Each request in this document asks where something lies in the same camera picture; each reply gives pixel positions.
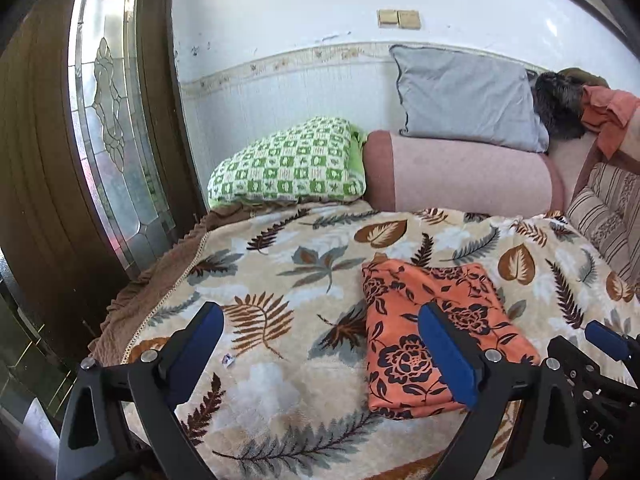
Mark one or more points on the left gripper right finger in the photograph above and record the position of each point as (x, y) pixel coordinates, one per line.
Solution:
(545, 442)

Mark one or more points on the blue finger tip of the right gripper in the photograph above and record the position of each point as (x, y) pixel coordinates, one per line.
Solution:
(611, 343)

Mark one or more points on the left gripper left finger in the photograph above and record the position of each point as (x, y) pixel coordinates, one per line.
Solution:
(121, 418)

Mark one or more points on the brown frilled bed sheet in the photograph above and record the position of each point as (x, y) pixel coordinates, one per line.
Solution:
(135, 301)

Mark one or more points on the striped floral cushion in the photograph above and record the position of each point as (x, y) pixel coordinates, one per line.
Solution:
(619, 190)

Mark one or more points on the small striped cushion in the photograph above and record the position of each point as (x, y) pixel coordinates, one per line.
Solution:
(614, 232)

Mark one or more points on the beige leaf print blanket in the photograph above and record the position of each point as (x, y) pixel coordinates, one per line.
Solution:
(284, 395)

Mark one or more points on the pink bolster cushion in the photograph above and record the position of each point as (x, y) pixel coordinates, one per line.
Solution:
(410, 174)

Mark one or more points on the salmon orange towel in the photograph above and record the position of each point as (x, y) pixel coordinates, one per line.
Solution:
(608, 113)

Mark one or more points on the black furry garment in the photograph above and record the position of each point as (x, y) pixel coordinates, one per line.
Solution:
(558, 103)

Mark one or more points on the stained glass wooden door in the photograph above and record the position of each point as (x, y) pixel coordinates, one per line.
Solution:
(97, 181)

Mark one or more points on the green white checkered pillow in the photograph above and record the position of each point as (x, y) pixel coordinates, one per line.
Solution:
(320, 160)

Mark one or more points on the grey pillow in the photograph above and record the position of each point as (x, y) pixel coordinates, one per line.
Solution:
(450, 95)

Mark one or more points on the right beige wall switch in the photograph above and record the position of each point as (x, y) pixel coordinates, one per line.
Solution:
(408, 19)

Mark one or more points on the beige wall switch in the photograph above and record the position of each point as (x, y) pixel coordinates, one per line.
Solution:
(387, 18)
(408, 19)

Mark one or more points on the left beige wall switch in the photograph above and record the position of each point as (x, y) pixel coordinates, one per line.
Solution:
(387, 18)

